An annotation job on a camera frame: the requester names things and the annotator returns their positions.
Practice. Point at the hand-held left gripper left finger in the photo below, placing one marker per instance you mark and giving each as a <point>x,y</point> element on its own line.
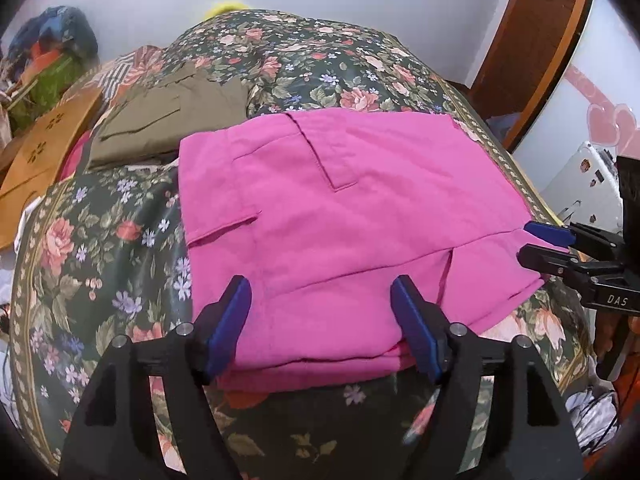
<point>231,317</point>

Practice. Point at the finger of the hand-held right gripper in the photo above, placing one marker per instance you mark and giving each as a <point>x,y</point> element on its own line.
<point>547,232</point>
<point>542,259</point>

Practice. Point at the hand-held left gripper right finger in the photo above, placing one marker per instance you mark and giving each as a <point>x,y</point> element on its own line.
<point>412,317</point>

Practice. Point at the pink pants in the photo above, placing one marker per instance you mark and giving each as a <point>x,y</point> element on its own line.
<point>350,240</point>

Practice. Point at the olive green pants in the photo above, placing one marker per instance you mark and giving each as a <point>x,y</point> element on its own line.
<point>160,117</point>

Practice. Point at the white device with stickers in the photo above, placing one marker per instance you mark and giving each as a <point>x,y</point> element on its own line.
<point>582,180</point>

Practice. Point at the floral bedspread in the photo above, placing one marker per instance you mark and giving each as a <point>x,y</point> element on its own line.
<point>115,270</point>

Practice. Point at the pink heart decoration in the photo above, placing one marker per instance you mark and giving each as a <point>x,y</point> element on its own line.
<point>610,120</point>

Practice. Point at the white patterned cloth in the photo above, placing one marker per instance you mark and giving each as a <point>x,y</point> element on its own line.
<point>595,417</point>

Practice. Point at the striped cloth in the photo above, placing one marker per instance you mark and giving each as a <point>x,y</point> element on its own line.
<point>127,67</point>

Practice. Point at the yellow plush thing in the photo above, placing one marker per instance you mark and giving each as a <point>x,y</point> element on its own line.
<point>226,9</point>

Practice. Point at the pile of colourful clothes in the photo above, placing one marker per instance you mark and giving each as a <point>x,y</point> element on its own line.
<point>50,45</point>

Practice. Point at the wooden door frame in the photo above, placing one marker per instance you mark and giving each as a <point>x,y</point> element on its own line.
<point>530,35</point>

